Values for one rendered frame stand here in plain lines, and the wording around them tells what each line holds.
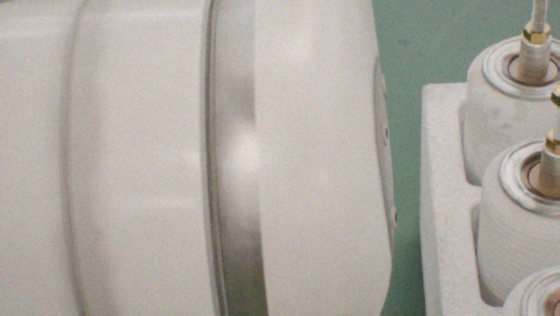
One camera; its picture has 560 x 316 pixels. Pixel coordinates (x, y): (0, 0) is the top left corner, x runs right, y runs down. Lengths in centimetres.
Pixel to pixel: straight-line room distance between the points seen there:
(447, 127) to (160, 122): 68
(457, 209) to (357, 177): 60
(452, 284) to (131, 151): 57
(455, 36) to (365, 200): 106
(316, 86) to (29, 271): 7
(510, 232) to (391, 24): 61
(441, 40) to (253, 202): 107
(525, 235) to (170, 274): 52
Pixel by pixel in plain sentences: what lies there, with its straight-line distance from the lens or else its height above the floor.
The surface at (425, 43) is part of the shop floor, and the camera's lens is 129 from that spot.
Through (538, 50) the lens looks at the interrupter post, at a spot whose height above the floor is 28.
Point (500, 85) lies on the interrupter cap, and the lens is 83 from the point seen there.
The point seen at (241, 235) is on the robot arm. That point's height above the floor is 61.
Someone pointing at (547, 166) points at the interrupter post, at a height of 27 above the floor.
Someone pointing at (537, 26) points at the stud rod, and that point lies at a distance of 82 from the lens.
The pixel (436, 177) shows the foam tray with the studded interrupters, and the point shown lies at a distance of 86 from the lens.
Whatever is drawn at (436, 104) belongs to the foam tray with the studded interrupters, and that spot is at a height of 18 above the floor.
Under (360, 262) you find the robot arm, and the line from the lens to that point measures 24.
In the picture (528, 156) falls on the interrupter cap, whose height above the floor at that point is 25.
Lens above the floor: 77
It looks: 43 degrees down
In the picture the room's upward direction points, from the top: 6 degrees counter-clockwise
